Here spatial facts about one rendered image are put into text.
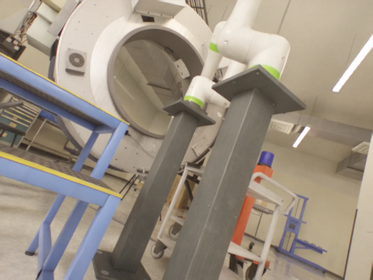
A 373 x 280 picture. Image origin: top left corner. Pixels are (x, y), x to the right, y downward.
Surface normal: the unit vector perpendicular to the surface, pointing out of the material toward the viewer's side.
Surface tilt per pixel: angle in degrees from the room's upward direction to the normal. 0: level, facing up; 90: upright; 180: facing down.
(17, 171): 90
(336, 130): 90
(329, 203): 90
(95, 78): 90
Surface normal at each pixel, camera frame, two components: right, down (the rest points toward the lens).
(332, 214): -0.23, -0.33
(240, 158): 0.47, -0.03
